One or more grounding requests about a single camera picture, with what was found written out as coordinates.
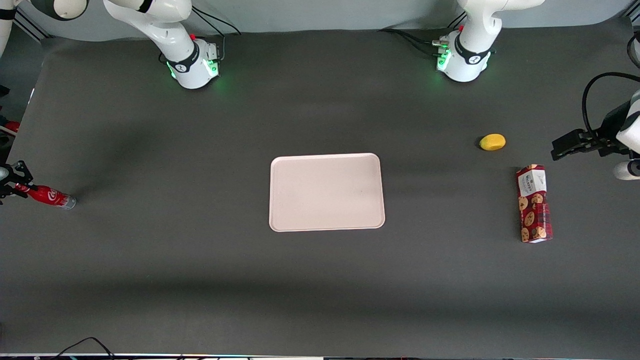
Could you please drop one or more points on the red tartan cookie box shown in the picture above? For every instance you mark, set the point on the red tartan cookie box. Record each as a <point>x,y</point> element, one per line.
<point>534,205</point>

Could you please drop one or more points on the small red object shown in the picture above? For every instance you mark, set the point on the small red object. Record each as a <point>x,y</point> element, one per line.
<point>11,126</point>

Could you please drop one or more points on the small red coke bottle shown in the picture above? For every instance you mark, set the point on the small red coke bottle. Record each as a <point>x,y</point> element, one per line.
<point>47,195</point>

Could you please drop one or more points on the aluminium frame rail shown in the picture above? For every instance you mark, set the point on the aluminium frame rail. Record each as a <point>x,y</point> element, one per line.
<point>31,26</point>

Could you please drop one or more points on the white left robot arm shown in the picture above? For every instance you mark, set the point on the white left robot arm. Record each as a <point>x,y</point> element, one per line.
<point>470,50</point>

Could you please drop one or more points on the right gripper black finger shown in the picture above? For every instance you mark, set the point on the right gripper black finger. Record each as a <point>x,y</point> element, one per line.
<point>9,194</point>
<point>21,172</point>

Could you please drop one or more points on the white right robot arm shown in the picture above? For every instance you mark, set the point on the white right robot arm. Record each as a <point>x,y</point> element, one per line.
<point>165,25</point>

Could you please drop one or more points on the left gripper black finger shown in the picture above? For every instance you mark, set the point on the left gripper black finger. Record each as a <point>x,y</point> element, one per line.
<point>602,145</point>
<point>567,144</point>

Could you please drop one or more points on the yellow lemon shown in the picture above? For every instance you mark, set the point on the yellow lemon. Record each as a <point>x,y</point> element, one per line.
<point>493,142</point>

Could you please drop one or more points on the white rectangular plastic tray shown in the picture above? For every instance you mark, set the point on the white rectangular plastic tray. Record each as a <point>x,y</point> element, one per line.
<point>327,192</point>

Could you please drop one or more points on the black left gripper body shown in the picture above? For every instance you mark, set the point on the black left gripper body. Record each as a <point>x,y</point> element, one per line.
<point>609,129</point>

